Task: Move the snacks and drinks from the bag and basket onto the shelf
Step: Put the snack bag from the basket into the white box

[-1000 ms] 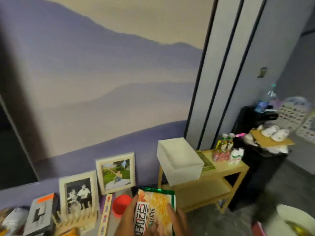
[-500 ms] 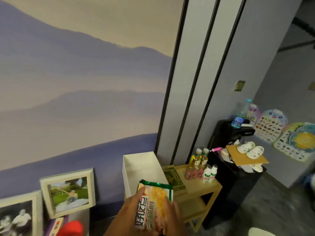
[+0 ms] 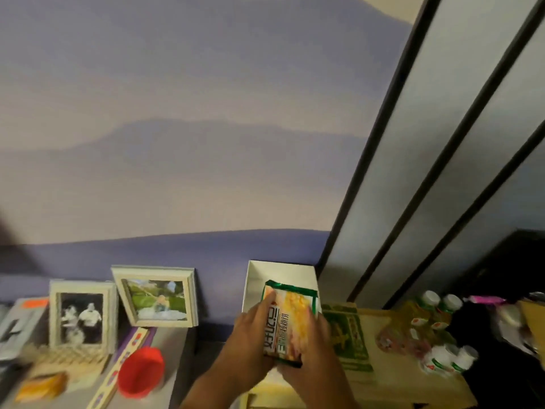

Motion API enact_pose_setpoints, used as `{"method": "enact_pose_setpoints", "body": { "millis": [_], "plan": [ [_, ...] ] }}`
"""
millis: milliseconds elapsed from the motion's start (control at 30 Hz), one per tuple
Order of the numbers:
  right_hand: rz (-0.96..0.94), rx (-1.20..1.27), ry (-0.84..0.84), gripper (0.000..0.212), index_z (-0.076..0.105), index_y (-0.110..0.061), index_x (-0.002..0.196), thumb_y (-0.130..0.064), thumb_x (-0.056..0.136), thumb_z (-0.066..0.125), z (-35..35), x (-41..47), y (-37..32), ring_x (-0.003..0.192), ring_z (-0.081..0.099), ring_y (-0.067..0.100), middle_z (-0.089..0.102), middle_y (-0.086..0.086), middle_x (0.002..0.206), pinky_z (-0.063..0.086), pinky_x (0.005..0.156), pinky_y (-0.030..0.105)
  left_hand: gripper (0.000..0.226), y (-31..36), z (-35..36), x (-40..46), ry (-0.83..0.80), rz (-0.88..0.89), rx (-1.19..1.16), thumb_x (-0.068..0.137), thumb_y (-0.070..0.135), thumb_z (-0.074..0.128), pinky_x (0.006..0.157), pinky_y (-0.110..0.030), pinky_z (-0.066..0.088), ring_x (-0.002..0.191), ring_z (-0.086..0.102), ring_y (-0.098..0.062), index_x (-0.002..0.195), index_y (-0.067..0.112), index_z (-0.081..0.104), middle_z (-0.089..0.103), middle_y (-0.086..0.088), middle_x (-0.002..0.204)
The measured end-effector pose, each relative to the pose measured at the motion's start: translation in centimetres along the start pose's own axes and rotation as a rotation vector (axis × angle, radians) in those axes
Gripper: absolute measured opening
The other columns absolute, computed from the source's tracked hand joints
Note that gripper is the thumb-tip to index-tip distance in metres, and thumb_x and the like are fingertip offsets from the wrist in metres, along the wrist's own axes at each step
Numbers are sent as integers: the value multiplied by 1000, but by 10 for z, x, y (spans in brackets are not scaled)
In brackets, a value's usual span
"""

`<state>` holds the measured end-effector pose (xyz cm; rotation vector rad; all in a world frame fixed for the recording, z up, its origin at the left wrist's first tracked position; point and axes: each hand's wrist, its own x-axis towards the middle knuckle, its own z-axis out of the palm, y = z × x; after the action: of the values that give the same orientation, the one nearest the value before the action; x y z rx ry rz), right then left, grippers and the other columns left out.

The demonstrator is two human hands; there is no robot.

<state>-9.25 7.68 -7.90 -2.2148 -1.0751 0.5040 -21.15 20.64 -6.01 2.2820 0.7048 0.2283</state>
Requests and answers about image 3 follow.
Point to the pink hand pump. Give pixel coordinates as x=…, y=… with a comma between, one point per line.
x=485, y=300

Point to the grey box orange sticker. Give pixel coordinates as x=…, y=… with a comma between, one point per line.
x=17, y=327

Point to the black-white photo frame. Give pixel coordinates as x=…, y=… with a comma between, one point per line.
x=83, y=315

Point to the purple book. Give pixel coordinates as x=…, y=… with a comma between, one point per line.
x=149, y=334

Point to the wooden peg rack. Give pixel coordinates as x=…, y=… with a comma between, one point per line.
x=68, y=362

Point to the person's left hand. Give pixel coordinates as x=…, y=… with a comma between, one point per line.
x=245, y=353

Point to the orange green snack bag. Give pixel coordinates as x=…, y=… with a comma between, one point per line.
x=289, y=319

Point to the white cardboard box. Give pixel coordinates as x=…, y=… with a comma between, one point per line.
x=276, y=272

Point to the person's left forearm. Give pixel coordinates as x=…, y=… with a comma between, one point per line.
x=213, y=394

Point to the cream strip coloured marks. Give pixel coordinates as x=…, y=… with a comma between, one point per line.
x=123, y=357

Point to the orange packet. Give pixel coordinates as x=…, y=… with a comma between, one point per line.
x=40, y=387

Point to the red lid jar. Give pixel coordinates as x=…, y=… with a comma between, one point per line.
x=140, y=372

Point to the person's right hand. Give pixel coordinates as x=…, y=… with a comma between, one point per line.
x=323, y=362

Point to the green snack box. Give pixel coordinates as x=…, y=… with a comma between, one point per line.
x=347, y=336

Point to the cream tape roll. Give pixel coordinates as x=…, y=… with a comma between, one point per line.
x=511, y=316

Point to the landscape photo frame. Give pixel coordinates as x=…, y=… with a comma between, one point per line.
x=157, y=298

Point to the person's right forearm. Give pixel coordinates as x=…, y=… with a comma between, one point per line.
x=336, y=400

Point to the black cabinet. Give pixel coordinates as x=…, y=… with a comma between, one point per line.
x=511, y=259

